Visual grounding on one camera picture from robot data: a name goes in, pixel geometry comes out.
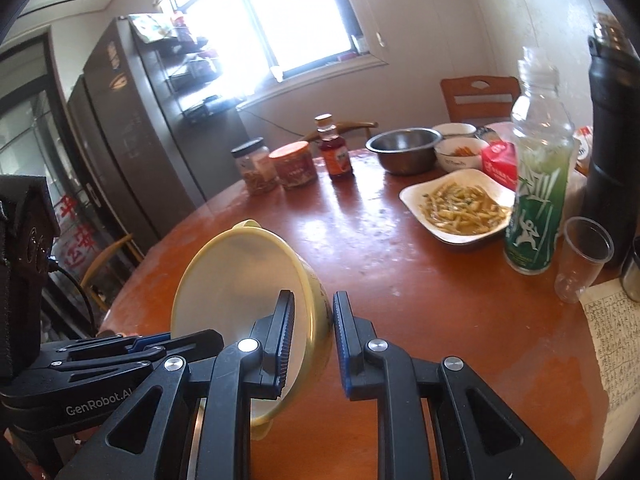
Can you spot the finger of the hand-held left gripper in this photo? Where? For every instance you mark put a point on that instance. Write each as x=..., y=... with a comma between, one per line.
x=100, y=365
x=150, y=342

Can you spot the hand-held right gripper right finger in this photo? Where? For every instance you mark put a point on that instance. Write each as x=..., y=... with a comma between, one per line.
x=345, y=350

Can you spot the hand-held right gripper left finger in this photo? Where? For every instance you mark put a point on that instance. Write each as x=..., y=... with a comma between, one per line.
x=285, y=340

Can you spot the yellow bowl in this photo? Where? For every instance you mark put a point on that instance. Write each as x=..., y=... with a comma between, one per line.
x=235, y=285

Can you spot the glass door with red decals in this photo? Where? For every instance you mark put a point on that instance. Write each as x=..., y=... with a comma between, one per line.
x=25, y=125

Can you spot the clear jar with black lid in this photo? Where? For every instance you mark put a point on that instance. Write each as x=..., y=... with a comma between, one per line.
x=255, y=170

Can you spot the red jar with orange lid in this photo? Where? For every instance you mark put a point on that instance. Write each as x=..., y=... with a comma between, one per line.
x=295, y=167

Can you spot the grey refrigerator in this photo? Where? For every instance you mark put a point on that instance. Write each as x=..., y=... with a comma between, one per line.
x=150, y=135

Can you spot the white plate with food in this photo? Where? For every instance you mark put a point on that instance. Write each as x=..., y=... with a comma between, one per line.
x=460, y=205

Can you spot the sauce bottle with yellow cap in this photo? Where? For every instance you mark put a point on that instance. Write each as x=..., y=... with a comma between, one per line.
x=337, y=157

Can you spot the steel bowl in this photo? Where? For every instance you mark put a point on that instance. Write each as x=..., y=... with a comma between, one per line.
x=405, y=152

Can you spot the white ceramic bowl with food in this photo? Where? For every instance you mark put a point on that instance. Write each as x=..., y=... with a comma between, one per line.
x=457, y=162

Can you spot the wooden armchair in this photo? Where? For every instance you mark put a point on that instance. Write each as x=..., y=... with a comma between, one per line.
x=360, y=125

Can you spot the green drink bottle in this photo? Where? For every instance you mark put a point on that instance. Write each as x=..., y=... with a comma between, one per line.
x=535, y=210

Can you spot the red packet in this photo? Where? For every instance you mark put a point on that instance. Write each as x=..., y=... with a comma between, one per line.
x=500, y=165

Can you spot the clear plastic cup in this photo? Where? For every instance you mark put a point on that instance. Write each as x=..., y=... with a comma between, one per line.
x=582, y=260

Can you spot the colourful packet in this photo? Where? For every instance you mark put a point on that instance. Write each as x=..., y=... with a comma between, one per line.
x=150, y=27

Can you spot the handwritten paper sheet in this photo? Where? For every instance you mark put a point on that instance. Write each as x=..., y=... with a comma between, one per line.
x=620, y=350

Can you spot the brown wooden chair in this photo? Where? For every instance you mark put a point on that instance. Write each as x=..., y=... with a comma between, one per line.
x=480, y=97

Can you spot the dark metal cup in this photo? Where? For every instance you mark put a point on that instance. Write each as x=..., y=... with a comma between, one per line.
x=631, y=275

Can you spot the white orange packet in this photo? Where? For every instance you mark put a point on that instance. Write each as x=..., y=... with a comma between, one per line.
x=582, y=147

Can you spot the black thermos flask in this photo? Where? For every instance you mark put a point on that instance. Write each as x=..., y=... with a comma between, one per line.
x=615, y=160

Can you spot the window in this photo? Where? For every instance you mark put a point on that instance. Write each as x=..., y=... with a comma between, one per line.
x=300, y=10

